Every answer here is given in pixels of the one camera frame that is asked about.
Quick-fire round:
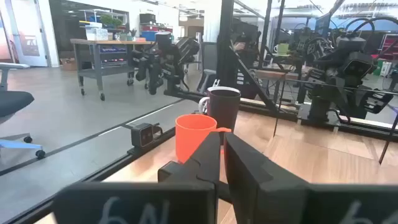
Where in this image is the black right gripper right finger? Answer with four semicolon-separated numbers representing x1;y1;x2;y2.
224;133;398;224

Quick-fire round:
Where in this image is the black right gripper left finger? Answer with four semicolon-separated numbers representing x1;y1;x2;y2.
52;131;221;224

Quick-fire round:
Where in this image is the small orange mug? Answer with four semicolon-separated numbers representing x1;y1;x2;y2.
175;113;233;165

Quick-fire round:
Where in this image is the red shelf rack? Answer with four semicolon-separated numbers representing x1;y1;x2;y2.
381;33;398;60

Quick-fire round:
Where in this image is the green bin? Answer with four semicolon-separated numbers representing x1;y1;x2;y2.
373;58;384;77

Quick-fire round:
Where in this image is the black monitor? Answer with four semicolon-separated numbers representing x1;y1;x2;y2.
313;12;332;37

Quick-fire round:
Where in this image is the green mug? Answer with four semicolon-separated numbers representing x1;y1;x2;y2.
273;42;290;56

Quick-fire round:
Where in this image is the wooden background table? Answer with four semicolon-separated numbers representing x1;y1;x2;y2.
254;63;302;103

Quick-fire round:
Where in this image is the grey chair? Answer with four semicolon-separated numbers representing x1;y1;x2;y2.
196;42;218;94

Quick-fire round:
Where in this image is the blue storage bin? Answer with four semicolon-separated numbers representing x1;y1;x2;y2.
140;30;158;42

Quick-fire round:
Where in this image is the grey workbench cart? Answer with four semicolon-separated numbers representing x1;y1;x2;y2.
70;37;156;102

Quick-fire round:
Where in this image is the cardboard box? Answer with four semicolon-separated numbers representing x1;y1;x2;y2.
60;57;78;72

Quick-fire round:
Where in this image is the clear plastic storage bin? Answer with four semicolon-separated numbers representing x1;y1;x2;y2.
84;26;109;41

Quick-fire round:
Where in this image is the green potted plant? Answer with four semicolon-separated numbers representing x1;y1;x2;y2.
99;14;124;30

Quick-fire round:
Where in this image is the black office chair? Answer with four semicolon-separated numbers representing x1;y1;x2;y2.
0;62;47;160

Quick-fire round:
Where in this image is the small black table camera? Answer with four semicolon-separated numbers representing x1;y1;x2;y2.
130;123;155;148

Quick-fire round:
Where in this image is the thin black wire shelf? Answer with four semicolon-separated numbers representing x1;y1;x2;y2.
257;76;398;166

